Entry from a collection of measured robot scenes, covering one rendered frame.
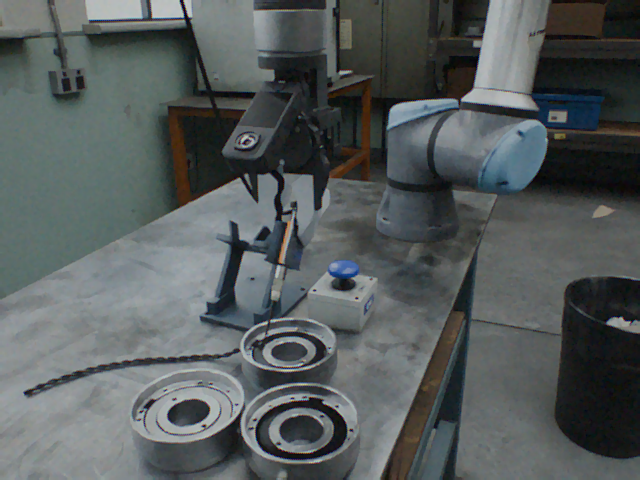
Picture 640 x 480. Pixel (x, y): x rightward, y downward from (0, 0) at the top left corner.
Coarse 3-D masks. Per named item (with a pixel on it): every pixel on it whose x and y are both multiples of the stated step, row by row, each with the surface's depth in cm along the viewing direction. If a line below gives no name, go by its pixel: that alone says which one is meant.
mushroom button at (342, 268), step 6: (330, 264) 71; (336, 264) 70; (342, 264) 70; (348, 264) 70; (354, 264) 71; (330, 270) 70; (336, 270) 69; (342, 270) 69; (348, 270) 69; (354, 270) 69; (336, 276) 69; (342, 276) 69; (348, 276) 69; (354, 276) 69; (342, 282) 71
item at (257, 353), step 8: (272, 336) 63; (280, 336) 63; (288, 336) 63; (296, 336) 63; (304, 336) 63; (312, 336) 63; (256, 344) 62; (264, 344) 62; (320, 344) 62; (256, 352) 60; (320, 352) 60; (256, 360) 59; (264, 360) 59; (312, 360) 59
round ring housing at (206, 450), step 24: (168, 384) 55; (192, 384) 55; (216, 384) 55; (144, 408) 52; (168, 408) 52; (192, 408) 54; (216, 408) 52; (240, 408) 50; (144, 432) 47; (168, 432) 49; (192, 432) 49; (216, 432) 47; (144, 456) 48; (168, 456) 47; (192, 456) 47; (216, 456) 49
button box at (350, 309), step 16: (320, 288) 71; (336, 288) 70; (352, 288) 71; (368, 288) 71; (320, 304) 70; (336, 304) 69; (352, 304) 68; (368, 304) 71; (320, 320) 71; (336, 320) 70; (352, 320) 69; (368, 320) 72
